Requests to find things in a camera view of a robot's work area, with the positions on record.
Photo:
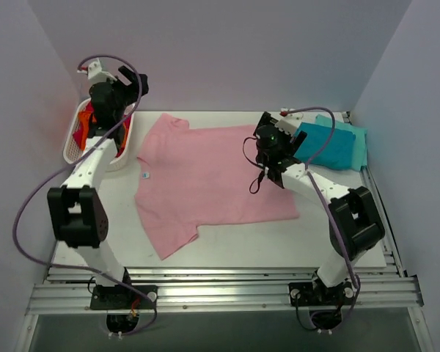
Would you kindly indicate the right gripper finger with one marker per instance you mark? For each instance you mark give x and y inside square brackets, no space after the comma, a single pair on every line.
[266,119]
[297,141]

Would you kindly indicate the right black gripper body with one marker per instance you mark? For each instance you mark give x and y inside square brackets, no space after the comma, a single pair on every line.
[293,137]

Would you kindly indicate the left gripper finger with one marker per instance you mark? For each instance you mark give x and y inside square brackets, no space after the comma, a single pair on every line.
[143,84]
[127,73]

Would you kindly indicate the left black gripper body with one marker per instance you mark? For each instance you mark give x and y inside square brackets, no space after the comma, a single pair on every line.
[128,81]

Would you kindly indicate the pink t-shirt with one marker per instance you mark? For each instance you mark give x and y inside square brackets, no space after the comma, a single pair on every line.
[195,177]

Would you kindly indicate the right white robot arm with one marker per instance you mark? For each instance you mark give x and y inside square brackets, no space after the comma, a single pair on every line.
[355,225]

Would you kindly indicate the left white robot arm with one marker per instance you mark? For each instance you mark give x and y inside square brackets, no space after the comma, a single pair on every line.
[77,214]

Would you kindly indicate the magenta t-shirt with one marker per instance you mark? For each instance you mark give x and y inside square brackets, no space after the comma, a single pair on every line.
[88,106]

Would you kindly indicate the orange t-shirt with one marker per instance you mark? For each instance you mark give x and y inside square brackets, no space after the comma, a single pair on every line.
[86,120]

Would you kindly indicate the folded teal t-shirt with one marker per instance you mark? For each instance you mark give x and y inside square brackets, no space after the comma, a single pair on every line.
[316,137]

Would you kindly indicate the folded light green t-shirt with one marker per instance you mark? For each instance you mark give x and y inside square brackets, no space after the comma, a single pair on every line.
[357,143]

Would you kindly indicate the white perforated plastic basket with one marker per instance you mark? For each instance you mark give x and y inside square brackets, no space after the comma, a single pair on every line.
[71,152]

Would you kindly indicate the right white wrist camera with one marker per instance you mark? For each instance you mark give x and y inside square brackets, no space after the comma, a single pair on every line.
[289,121]

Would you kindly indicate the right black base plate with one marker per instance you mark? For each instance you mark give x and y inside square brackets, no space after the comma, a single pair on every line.
[315,293]

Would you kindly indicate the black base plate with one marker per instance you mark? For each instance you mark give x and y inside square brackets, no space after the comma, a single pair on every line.
[315,293]
[117,297]

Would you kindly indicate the aluminium rail frame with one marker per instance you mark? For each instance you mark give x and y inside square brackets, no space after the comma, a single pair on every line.
[228,290]

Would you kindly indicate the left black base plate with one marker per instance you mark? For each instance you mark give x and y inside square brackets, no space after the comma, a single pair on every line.
[117,297]

